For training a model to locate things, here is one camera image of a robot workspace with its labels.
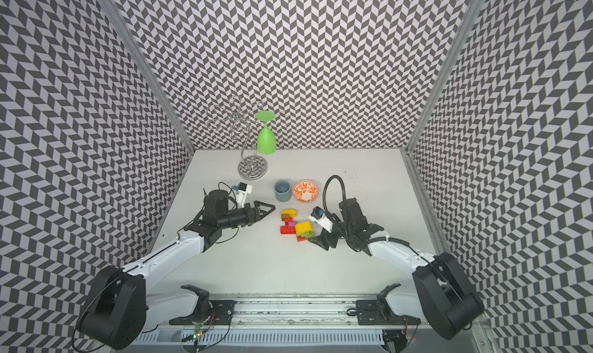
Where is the red long lego brick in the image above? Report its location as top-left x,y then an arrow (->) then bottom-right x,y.
280,226 -> 296,235

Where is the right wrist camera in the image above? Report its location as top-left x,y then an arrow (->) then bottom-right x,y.
309,206 -> 333,233

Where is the yellow curved lego brick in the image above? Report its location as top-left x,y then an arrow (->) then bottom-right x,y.
281,209 -> 297,217

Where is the orange white patterned bowl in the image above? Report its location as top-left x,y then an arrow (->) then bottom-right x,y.
292,180 -> 320,203

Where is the grey blue ceramic cup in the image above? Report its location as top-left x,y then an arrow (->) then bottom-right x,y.
273,180 -> 293,203

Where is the yellow long lego brick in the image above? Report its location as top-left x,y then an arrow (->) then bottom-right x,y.
295,221 -> 313,237

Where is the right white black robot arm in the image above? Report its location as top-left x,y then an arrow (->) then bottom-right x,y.
310,199 -> 485,340

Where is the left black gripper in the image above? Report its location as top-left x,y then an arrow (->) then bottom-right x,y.
219,201 -> 276,229

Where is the chrome wire glass rack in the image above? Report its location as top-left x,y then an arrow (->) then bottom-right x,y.
207,95 -> 268,181

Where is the white slotted cable duct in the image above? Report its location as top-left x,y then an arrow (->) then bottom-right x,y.
131,329 -> 384,347

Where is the aluminium front rail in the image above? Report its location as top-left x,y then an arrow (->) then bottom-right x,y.
103,293 -> 490,331

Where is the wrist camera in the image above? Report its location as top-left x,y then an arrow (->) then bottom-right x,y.
233,183 -> 253,208
309,206 -> 333,233

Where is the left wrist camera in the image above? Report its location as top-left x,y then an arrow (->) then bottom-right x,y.
233,183 -> 253,208

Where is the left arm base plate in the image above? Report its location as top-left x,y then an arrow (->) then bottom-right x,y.
169,300 -> 236,327

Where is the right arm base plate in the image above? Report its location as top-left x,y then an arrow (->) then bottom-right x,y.
346,300 -> 421,326

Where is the green plastic wine glass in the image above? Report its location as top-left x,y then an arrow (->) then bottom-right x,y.
256,111 -> 276,155

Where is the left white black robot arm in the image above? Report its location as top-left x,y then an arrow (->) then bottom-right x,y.
75,189 -> 276,350

